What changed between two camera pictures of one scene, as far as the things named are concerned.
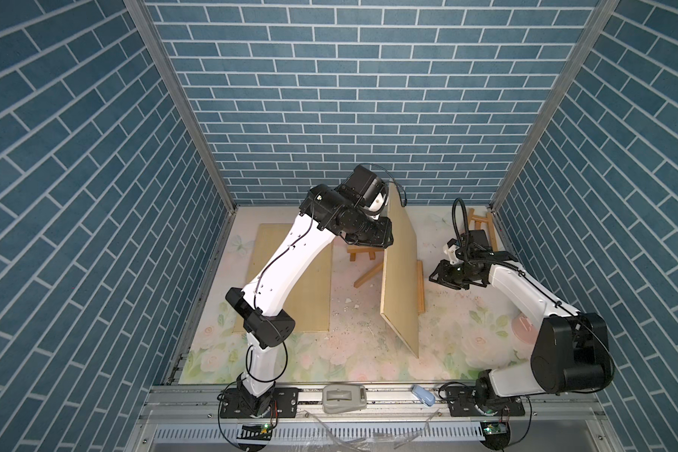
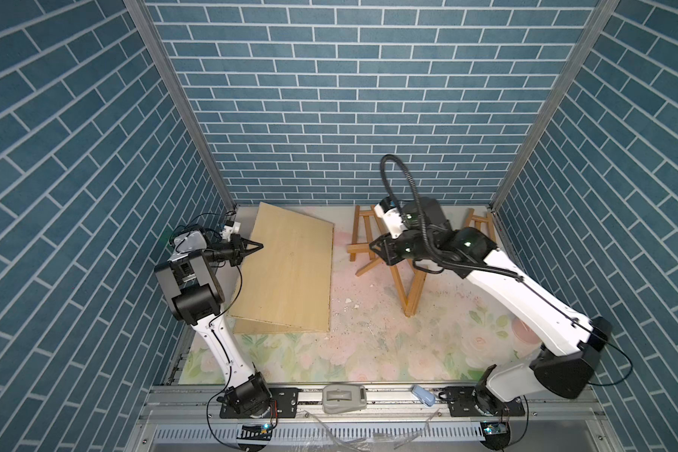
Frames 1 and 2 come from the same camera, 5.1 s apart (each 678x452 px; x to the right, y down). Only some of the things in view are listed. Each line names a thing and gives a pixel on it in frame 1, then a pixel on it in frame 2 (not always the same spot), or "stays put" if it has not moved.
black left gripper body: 373,234 -> 224,251
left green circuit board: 256,431 stays put
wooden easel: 477,226 stays put
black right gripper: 443,265 -> 384,254
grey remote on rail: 339,398 stays put
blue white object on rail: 426,396 stays put
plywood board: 399,296 -> 286,285
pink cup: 524,330 stays put
